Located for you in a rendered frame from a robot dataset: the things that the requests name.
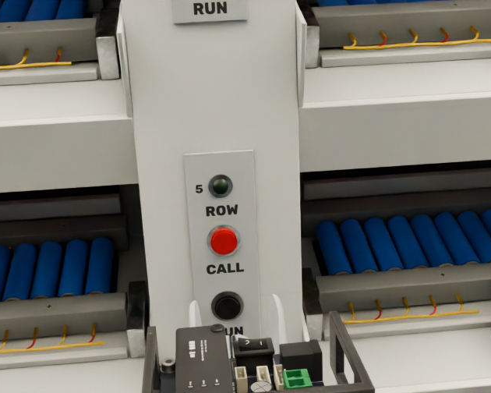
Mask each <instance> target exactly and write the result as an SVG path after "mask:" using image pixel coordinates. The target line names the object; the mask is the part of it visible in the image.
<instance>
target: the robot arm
mask: <svg viewBox="0 0 491 393"><path fill-rule="evenodd" d="M232 346H233V348H232ZM233 351H234V357H235V358H233ZM344 354H345V355H346V358H347V360H348V362H349V364H350V367H351V369H352V371H353V374H354V383H351V384H349V383H348V380H347V377H346V376H345V374H344ZM330 367H331V369H332V371H333V374H334V377H335V379H336V382H337V384H335V385H327V386H325V385H324V383H323V353H322V350H321V348H320V344H319V342H318V340H317V339H313V340H309V341H308V342H293V343H287V335H286V328H285V321H284V311H283V307H282V305H281V301H280V299H279V297H278V296H276V295H275V294H271V295H270V298H269V302H268V310H267V324H266V332H265V338H255V339H250V338H247V337H245V336H243V335H232V337H231V336H229V335H226V333H225V327H224V325H222V324H213V325H210V326H202V322H201V317H200V310H199V306H198V302H197V301H196V300H195V301H193V302H191V304H190V306H189V327H183V328H178V329H177V330H176V332H175V359H173V358H166V359H163V360H162V361H161V366H160V364H159V355H158V347H157V331H156V326H152V327H147V342H146V351H145V360H144V368H143V385H142V393H375V390H376V389H375V387H374V385H373V383H372V381H371V379H370V377H369V375H368V373H367V371H366V369H365V367H364V365H363V363H362V360H361V358H360V356H359V354H358V352H357V350H356V348H355V346H354V344H353V342H352V340H351V338H350V336H349V334H348V331H347V329H346V327H345V325H344V323H343V321H342V319H341V317H340V315H339V313H338V311H337V310H335V311H330Z"/></svg>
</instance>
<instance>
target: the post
mask: <svg viewBox="0 0 491 393"><path fill-rule="evenodd" d="M247 9H248V19H247V20H231V21H215V22H199V23H174V14H173V3H172V0H122V12H123V21H124V29H125V46H126V54H127V62H128V71H129V87H130V95H131V104H132V120H133V128H134V137H135V145H136V161H137V169H138V178H139V186H140V203H141V211H142V219H143V235H144V244H145V252H146V261H147V277H148V285H149V293H150V309H151V318H152V326H156V331H157V347H158V355H159V364H160V366H161V361H162V360H163V359H166V358H173V359H175V332H176V330H177V329H178V328H189V306H190V304H191V302H193V301H194V291H193V270H192V260H191V249H190V238H189V217H188V206H187V195H186V184H185V163H184V154H198V153H210V152H222V151H235V150H253V160H254V179H255V198H256V235H257V254H258V273H259V292H260V330H261V338H265V332H266V324H267V310H268V302H269V298H270V295H271V294H275V295H276V296H278V297H279V299H280V301H281V305H282V307H283V311H284V321H285V328H286V335H287V343H293V342H303V330H302V255H301V218H300V179H299V141H298V67H297V30H296V0H247Z"/></svg>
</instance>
